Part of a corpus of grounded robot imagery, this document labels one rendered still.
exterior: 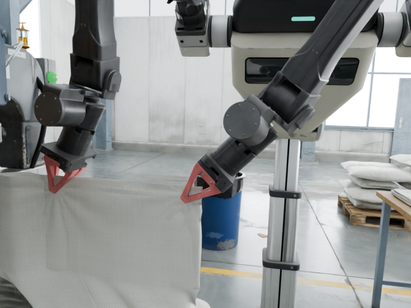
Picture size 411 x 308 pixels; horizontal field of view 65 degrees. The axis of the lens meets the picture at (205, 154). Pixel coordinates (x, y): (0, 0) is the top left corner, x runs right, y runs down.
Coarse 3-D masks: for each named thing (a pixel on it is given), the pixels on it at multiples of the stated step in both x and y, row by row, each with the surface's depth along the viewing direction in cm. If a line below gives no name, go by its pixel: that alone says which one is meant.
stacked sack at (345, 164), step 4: (344, 164) 406; (348, 164) 398; (352, 164) 395; (356, 164) 394; (360, 164) 391; (364, 164) 390; (368, 164) 389; (372, 164) 390; (376, 164) 391; (380, 164) 391; (384, 164) 391; (388, 164) 392; (392, 164) 397; (344, 168) 394; (396, 168) 382
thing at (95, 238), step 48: (0, 192) 65; (48, 192) 66; (96, 192) 63; (144, 192) 61; (192, 192) 59; (0, 240) 67; (48, 240) 68; (96, 240) 64; (144, 240) 62; (192, 240) 60; (48, 288) 66; (96, 288) 64; (144, 288) 63; (192, 288) 62
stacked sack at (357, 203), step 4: (344, 192) 424; (348, 196) 399; (352, 200) 378; (356, 200) 372; (356, 204) 365; (360, 204) 363; (364, 204) 362; (368, 204) 361; (372, 204) 361; (376, 204) 361; (380, 204) 360; (368, 208) 367; (372, 208) 362; (376, 208) 360; (380, 208) 358; (392, 208) 356
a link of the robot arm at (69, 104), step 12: (108, 72) 58; (48, 84) 53; (60, 84) 55; (72, 84) 61; (108, 84) 58; (48, 96) 53; (60, 96) 52; (72, 96) 55; (96, 96) 59; (108, 96) 60; (36, 108) 54; (48, 108) 53; (60, 108) 52; (72, 108) 54; (84, 108) 57; (48, 120) 53; (60, 120) 53; (72, 120) 55
